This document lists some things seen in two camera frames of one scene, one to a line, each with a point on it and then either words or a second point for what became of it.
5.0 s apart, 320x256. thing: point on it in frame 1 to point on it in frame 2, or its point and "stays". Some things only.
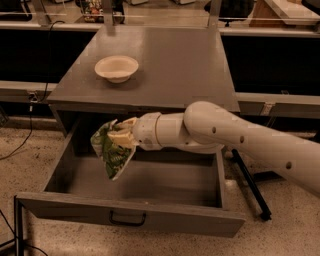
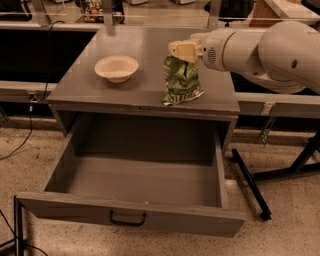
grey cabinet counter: (133, 70) stays
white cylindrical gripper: (145, 130) to (213, 50)
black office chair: (232, 10) stays
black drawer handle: (129, 224) stays
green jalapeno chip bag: (114, 157) to (181, 80)
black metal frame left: (18, 228) stays
